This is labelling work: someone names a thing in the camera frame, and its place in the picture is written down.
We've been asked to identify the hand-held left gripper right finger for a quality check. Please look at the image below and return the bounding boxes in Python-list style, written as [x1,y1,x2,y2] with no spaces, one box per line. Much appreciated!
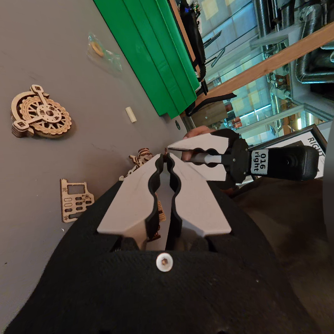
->
[166,153,232,238]

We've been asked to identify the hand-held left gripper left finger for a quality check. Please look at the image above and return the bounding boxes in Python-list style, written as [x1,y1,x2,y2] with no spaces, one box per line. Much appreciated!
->
[97,153,164,239]

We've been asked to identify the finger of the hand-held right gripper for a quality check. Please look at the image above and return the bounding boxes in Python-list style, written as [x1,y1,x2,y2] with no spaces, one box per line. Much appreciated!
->
[183,161,227,182]
[167,133,229,156]

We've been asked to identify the wooden motorcycle model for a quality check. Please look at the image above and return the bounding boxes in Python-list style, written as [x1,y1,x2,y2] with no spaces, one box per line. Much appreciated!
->
[120,148,167,240]

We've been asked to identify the grey desk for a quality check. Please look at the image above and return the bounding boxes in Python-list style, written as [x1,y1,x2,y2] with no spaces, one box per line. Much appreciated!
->
[0,0,217,332]

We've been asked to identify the person's right hand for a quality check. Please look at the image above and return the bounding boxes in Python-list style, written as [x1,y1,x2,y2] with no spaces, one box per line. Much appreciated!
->
[183,125,217,140]

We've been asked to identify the white framed sign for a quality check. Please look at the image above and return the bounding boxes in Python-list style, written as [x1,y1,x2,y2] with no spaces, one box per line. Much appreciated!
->
[269,124,328,180]

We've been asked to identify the person's brown clothing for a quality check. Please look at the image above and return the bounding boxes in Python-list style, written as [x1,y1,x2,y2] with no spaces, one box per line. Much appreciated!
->
[232,177,329,334]

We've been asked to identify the wooden beam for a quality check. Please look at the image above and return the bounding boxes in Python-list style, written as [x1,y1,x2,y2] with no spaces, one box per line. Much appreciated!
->
[194,22,334,105]

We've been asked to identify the silver ventilation ducts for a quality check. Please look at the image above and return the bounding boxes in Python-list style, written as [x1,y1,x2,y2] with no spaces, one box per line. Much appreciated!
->
[253,0,334,84]

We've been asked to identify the green plastic crate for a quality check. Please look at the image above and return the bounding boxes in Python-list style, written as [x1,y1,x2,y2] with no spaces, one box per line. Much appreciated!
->
[93,0,198,118]

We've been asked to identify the black office chair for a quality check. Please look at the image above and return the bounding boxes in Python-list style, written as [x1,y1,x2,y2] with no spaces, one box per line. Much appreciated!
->
[180,0,238,118]

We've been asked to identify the clear plastic bag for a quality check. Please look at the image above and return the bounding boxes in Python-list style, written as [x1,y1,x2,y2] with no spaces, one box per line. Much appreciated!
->
[87,32,123,72]

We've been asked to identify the wooden wheel assembly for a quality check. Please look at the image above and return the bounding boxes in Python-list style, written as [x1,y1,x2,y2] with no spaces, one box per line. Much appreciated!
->
[10,84,72,139]

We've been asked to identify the small wooden frame piece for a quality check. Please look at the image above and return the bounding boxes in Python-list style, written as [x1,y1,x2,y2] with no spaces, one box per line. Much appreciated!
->
[59,178,95,223]

